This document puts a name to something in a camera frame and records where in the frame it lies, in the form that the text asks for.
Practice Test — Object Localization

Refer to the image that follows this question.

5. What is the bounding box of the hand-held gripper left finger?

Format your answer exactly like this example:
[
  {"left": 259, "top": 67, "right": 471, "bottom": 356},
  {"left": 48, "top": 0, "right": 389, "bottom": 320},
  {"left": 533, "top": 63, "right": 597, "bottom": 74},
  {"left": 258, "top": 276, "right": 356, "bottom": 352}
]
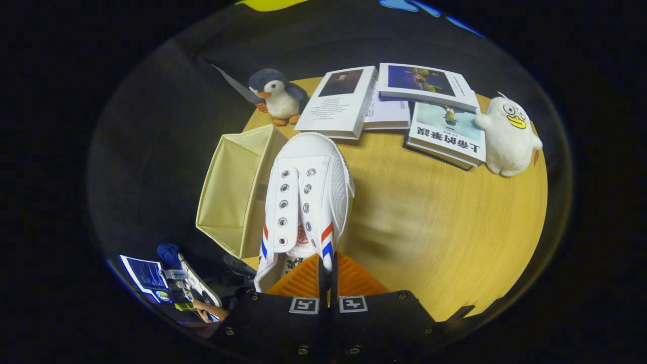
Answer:
[{"left": 215, "top": 253, "right": 334, "bottom": 364}]

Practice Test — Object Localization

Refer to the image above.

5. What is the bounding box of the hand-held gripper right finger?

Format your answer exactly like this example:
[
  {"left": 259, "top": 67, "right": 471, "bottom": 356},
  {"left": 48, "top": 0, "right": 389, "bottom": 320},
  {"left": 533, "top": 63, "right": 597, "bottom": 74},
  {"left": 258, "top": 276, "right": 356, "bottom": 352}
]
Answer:
[{"left": 330, "top": 251, "right": 446, "bottom": 364}]

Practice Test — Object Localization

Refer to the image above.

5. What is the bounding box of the cream fabric storage box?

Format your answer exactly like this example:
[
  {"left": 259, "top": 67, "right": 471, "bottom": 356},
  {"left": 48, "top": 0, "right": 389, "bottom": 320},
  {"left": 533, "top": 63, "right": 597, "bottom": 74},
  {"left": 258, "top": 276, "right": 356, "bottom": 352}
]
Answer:
[{"left": 196, "top": 124, "right": 290, "bottom": 260}]

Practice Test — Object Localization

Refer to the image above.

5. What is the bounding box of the white striped canvas shoe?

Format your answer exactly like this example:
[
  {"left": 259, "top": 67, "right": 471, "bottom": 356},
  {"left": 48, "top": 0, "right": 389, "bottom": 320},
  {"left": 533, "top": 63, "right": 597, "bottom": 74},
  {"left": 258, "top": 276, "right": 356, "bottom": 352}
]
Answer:
[{"left": 254, "top": 131, "right": 356, "bottom": 294}]

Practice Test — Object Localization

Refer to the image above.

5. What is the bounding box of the white laptop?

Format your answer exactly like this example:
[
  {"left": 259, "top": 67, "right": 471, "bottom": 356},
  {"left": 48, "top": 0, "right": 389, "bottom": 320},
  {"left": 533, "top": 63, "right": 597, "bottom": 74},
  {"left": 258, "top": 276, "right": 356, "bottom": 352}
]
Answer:
[{"left": 176, "top": 253, "right": 223, "bottom": 309}]

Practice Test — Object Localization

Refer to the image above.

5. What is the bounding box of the blue cloth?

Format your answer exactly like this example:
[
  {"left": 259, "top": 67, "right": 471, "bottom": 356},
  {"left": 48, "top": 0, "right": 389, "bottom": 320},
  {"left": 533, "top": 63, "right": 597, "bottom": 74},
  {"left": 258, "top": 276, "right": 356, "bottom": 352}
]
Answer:
[{"left": 156, "top": 243, "right": 183, "bottom": 270}]

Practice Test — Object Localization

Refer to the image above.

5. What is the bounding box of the lit computer monitor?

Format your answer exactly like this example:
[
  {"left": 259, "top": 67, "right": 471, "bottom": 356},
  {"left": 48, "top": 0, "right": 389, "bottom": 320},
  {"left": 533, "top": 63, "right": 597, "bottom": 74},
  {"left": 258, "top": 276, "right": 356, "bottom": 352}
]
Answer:
[{"left": 119, "top": 254, "right": 175, "bottom": 304}]

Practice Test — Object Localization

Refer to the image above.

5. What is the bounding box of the teal picture cover book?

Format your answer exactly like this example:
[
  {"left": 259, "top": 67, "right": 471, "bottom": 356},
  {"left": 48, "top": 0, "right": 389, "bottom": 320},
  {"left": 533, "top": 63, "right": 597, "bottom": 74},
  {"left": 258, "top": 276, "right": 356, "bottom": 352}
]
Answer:
[{"left": 403, "top": 102, "right": 487, "bottom": 171}]

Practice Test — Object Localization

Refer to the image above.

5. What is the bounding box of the plain white thin book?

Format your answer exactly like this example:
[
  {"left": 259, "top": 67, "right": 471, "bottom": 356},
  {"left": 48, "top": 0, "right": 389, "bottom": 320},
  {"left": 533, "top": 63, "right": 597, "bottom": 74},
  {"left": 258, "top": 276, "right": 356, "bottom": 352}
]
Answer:
[{"left": 363, "top": 90, "right": 411, "bottom": 131}]

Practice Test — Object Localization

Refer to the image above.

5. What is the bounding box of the blue penguin plush toy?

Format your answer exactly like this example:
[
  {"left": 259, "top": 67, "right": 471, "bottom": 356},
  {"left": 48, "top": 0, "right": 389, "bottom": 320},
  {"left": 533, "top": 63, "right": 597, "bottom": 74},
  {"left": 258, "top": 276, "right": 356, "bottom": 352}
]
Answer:
[{"left": 247, "top": 68, "right": 309, "bottom": 127}]

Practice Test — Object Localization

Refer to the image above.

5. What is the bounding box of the white portrait cover book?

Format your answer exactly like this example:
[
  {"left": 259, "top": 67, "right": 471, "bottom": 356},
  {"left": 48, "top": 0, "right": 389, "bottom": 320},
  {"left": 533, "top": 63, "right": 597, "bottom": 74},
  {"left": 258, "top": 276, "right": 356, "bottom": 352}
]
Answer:
[{"left": 294, "top": 66, "right": 379, "bottom": 141}]

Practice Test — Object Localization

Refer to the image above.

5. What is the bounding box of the white duck plush toy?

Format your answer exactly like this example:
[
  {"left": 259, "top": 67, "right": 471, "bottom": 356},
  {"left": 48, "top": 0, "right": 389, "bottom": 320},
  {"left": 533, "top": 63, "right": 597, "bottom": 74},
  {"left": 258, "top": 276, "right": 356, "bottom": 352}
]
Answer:
[{"left": 474, "top": 95, "right": 544, "bottom": 178}]

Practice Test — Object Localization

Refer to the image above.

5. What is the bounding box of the blue picture cover book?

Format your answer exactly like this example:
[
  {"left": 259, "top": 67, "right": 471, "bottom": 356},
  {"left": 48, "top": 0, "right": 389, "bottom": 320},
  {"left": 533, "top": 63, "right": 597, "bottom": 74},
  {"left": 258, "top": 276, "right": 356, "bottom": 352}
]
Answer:
[{"left": 377, "top": 63, "right": 480, "bottom": 113}]

